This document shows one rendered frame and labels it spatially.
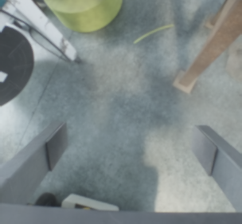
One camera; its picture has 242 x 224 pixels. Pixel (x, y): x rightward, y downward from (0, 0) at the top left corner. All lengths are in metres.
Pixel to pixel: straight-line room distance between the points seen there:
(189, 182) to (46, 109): 0.88
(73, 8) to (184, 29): 0.62
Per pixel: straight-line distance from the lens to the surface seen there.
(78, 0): 1.02
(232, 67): 1.05
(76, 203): 0.91
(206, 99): 0.98
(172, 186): 0.97
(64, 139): 0.16
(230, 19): 0.46
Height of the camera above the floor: 0.91
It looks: 78 degrees down
